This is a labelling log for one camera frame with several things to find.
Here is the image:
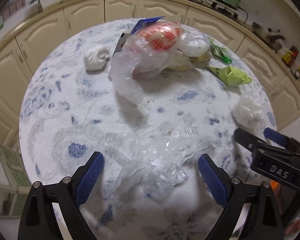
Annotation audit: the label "white plastic wad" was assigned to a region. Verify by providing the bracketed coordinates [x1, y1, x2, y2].
[232, 92, 267, 136]

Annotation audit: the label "lime green plastic bag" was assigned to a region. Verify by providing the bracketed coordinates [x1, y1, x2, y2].
[208, 66, 253, 86]

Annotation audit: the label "clear plastic wrap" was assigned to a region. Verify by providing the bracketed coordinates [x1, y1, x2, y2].
[104, 127, 215, 199]

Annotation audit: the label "white knotted tissue ball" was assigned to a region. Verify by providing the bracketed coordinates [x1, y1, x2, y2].
[83, 45, 110, 72]

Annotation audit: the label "red printed clear plastic bag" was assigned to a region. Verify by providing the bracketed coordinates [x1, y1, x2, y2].
[109, 21, 184, 105]

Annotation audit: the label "red white green wrapper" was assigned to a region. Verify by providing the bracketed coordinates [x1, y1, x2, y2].
[208, 37, 232, 64]

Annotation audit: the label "long cream bread wrapper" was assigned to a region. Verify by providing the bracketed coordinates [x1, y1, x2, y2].
[164, 34, 212, 72]

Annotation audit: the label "steel wok with lid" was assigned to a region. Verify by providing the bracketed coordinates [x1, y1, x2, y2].
[251, 22, 286, 52]

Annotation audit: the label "round table floral cloth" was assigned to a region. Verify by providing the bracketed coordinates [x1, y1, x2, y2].
[19, 19, 276, 239]

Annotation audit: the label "cream lower cabinets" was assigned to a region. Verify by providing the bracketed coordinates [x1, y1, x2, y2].
[0, 0, 300, 151]

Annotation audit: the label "blue foil wrapper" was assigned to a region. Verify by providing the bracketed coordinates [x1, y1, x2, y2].
[130, 16, 163, 35]

